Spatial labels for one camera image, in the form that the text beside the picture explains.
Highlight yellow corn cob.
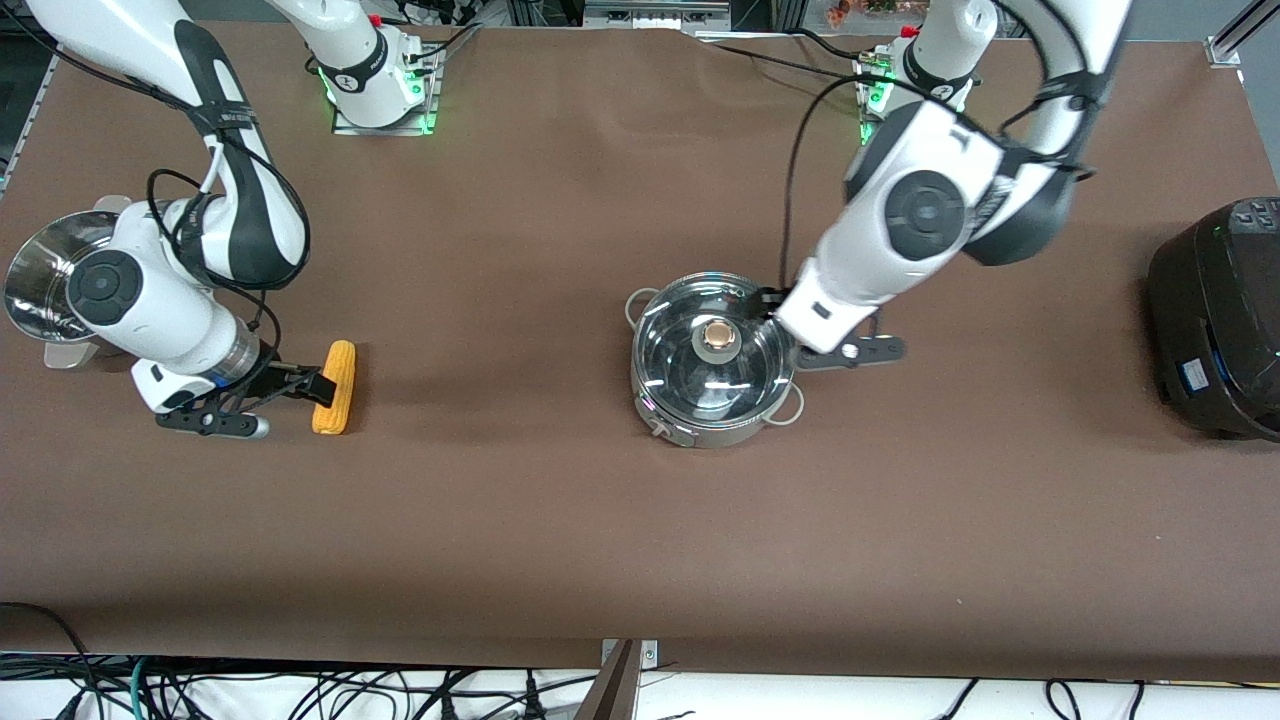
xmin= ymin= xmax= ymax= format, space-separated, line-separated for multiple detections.
xmin=311 ymin=340 xmax=357 ymax=436

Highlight grey metal pole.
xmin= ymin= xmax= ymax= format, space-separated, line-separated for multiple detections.
xmin=573 ymin=640 xmax=641 ymax=720

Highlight steel electric pot grey handles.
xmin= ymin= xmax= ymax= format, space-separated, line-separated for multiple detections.
xmin=626 ymin=272 xmax=806 ymax=450

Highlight brown table cover sheet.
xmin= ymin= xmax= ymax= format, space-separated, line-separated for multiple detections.
xmin=0 ymin=18 xmax=1280 ymax=683

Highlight aluminium frame profile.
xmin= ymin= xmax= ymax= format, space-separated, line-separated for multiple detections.
xmin=1205 ymin=0 xmax=1280 ymax=69

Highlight round glass pot lid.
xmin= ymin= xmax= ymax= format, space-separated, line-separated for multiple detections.
xmin=636 ymin=273 xmax=798 ymax=421

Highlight black rice cooker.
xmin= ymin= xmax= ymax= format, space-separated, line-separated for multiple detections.
xmin=1147 ymin=197 xmax=1280 ymax=443

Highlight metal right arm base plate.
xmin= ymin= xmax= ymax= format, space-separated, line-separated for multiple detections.
xmin=332 ymin=45 xmax=442 ymax=136

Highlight grey metal frame box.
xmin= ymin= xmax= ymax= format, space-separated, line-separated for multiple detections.
xmin=583 ymin=0 xmax=733 ymax=31

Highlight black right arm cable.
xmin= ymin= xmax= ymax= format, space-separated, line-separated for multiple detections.
xmin=20 ymin=0 xmax=313 ymax=401

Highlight shiny steel pot white handles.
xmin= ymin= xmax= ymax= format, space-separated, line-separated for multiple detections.
xmin=3 ymin=195 xmax=136 ymax=371

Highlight black right base cable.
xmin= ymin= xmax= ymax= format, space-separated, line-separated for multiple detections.
xmin=405 ymin=22 xmax=483 ymax=66

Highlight black left base cable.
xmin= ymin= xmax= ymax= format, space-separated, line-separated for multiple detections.
xmin=700 ymin=30 xmax=881 ymax=86

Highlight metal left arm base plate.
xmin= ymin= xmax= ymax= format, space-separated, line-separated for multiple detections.
xmin=856 ymin=55 xmax=906 ymax=149

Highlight black base cable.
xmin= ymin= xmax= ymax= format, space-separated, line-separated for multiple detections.
xmin=700 ymin=30 xmax=881 ymax=86
xmin=405 ymin=22 xmax=483 ymax=66

